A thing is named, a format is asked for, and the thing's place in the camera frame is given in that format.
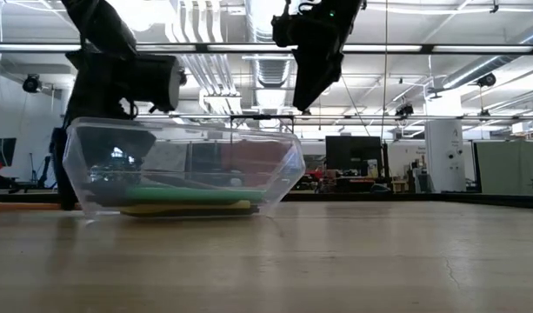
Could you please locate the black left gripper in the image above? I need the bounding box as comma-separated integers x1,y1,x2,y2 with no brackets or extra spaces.
51,108,157,210

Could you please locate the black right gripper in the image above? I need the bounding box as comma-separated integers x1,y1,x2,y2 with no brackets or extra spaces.
291,45,345,112

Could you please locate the orange pencil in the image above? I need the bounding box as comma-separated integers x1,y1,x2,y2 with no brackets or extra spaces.
0,202,83,212

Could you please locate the clear plastic supply box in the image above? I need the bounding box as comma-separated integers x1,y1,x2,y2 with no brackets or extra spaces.
61,116,307,218

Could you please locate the green pen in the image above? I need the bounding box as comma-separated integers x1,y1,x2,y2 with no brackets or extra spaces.
124,185,267,205

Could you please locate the yellow highlighter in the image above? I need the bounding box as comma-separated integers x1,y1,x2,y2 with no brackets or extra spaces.
119,199,253,217

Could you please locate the black monitor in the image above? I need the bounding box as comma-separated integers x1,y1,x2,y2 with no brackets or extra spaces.
325,135,383,179

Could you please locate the black ceiling spotlight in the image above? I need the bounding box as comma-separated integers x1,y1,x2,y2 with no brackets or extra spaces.
395,102,415,119
21,72,43,95
476,72,497,89

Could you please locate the white pillar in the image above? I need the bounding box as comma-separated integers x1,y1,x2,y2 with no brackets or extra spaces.
423,118,467,194

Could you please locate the silver ventilation duct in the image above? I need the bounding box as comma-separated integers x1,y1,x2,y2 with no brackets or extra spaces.
245,0,305,137

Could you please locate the black aluminium table frame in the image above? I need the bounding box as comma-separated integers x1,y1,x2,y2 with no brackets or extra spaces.
0,190,533,210

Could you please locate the grey-green partition wall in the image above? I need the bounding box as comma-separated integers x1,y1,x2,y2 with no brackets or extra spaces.
473,139,533,195

